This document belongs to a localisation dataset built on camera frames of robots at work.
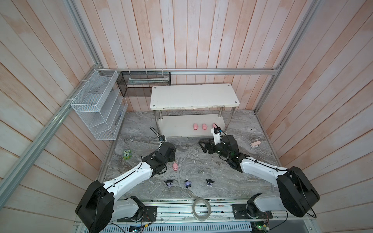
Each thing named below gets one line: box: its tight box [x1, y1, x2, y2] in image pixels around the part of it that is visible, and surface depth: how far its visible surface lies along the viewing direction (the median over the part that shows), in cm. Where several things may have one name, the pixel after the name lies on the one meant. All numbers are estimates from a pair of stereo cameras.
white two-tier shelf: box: [150, 83, 240, 138], surface depth 85 cm
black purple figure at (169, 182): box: [163, 179, 174, 187], surface depth 81 cm
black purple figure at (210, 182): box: [205, 179, 216, 187], surface depth 82 cm
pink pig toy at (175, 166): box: [172, 162, 179, 172], surface depth 90 cm
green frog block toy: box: [122, 149, 133, 161], surface depth 96 cm
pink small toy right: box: [249, 140, 262, 148], surface depth 100 cm
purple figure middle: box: [184, 178, 192, 189], surface depth 82 cm
